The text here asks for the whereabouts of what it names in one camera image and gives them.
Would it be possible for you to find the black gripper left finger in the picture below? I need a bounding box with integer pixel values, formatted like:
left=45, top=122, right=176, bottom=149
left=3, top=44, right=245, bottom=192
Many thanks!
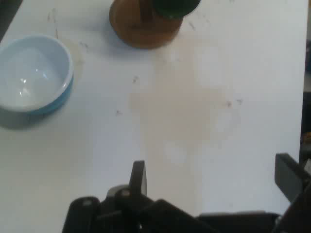
left=62, top=160, right=195, bottom=233

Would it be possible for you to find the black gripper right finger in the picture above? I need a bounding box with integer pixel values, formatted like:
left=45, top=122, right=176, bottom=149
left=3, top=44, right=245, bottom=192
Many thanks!
left=275, top=152, right=311, bottom=233

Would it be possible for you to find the light blue ceramic bowl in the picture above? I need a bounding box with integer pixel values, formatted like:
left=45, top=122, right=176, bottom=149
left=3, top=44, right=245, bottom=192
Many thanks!
left=0, top=34, right=74, bottom=115

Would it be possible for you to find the wooden mug tree stand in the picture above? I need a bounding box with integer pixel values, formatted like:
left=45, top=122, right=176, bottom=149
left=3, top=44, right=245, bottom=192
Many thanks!
left=108, top=0, right=183, bottom=49

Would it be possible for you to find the green ceramic mug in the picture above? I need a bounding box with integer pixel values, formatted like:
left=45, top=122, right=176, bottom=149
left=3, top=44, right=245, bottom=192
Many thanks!
left=154, top=0, right=202, bottom=19

